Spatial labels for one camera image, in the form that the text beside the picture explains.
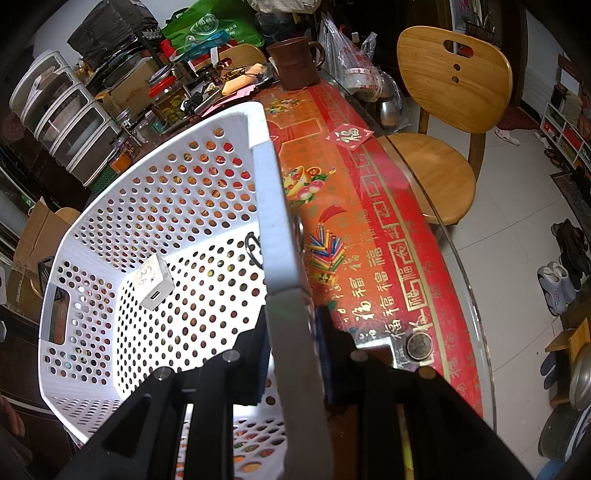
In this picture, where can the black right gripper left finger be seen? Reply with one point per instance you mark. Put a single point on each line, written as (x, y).
(190, 412)

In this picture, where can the white stacked drawer organizer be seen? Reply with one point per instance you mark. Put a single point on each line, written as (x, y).
(55, 106)

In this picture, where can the wooden chair near table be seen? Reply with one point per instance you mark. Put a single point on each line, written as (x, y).
(463, 86)

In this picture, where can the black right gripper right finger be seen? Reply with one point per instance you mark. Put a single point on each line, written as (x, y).
(388, 423)

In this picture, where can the green shopping bag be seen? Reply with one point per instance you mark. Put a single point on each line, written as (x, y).
(205, 20)

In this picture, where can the cardboard box on stool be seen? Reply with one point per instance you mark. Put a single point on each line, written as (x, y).
(41, 237)

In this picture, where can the grey sneakers pair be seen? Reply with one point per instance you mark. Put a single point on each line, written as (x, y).
(557, 287)

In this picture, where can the small white charger cube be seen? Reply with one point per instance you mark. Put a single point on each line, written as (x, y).
(152, 283)

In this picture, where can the white perforated plastic basket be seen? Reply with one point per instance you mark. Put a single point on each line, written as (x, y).
(210, 202)

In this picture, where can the clear plastic bag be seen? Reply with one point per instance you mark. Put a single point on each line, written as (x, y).
(352, 65)

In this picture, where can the glass jar with pickles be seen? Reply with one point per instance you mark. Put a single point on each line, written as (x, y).
(167, 95)

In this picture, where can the brown ceramic mug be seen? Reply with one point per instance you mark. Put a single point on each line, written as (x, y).
(297, 62)

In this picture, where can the cardboard box on table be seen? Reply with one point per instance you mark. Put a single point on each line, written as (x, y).
(131, 92)

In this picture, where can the white shoe shelf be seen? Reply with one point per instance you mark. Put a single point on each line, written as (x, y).
(565, 138)

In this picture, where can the black plastic bag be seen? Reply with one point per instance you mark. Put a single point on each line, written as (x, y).
(109, 26)

